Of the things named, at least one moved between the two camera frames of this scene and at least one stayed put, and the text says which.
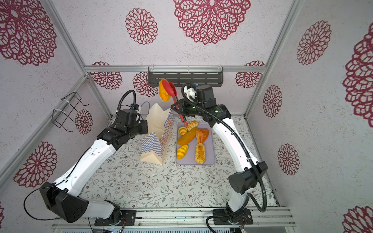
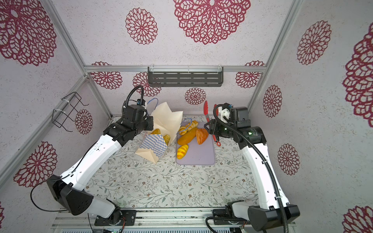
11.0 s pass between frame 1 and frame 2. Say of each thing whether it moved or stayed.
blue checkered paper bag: moved
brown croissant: stayed
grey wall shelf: stayed
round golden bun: moved
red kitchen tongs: moved
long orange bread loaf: stayed
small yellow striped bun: stayed
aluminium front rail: stayed
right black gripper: moved
